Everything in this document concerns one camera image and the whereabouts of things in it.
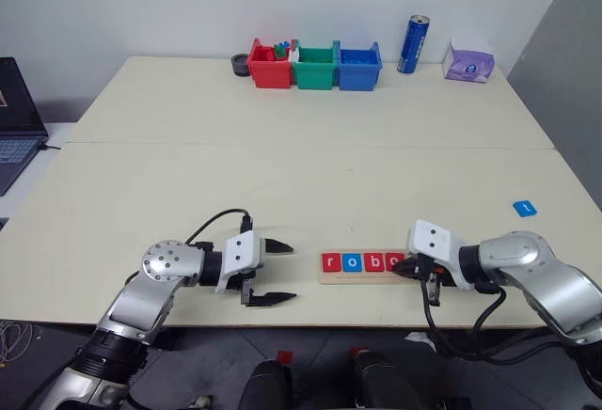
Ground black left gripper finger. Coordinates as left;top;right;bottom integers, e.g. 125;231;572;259
241;281;298;308
262;237;296;256

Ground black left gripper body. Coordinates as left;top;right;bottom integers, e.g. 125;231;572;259
229;239;267;294

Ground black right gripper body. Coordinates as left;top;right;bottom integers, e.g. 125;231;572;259
411;255;455;290

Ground wooden letter tray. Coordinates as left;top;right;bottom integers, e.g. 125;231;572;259
318;248;427;286

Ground dark rounded shape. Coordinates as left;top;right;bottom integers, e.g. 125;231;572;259
239;357;295;410
352;351;410;410

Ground red plastic bin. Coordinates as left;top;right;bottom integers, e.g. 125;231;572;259
247;37;296;89

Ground green plastic bin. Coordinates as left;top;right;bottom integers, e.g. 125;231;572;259
292;40;341;91

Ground dark grey round cup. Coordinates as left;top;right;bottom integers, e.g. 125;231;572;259
230;53;251;77

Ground blue plastic bin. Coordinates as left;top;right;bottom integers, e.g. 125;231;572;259
337;41;383;92

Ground purple tissue pack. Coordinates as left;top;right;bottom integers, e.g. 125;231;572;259
442;37;496;85

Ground blue drink can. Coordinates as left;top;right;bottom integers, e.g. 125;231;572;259
397;14;430;75

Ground dark laptop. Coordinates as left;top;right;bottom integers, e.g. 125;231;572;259
0;56;50;197

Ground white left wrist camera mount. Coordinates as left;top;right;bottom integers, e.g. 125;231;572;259
214;229;264;294

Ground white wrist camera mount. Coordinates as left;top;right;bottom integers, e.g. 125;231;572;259
404;218;467;284
214;229;264;294

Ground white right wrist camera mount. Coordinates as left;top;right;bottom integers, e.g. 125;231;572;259
404;218;467;284

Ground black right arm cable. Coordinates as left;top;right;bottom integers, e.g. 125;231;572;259
420;259;579;367

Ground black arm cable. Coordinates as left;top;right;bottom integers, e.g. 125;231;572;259
183;208;255;246
420;259;579;367

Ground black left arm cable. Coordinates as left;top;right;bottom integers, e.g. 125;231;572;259
183;208;255;246

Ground tangled floor cables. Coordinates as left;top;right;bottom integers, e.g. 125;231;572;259
0;320;43;369

